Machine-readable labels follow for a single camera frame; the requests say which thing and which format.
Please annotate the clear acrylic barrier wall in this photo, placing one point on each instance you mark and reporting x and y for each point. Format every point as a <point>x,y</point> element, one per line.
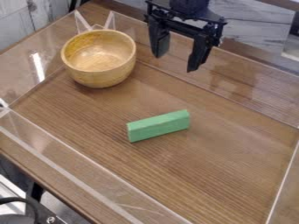
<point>228,171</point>

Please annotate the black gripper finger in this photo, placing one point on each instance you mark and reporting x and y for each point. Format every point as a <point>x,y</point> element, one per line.
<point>159,40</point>
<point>200,51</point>

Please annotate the brown wooden bowl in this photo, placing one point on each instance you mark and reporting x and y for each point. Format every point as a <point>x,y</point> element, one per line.
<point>99,57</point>

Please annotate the green rectangular block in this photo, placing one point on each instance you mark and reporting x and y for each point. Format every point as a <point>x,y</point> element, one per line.
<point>158,125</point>

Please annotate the black metal table bracket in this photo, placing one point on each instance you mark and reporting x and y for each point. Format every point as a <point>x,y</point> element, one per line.
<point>46,216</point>

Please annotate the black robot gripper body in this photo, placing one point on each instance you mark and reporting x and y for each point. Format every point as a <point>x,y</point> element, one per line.
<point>184,16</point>

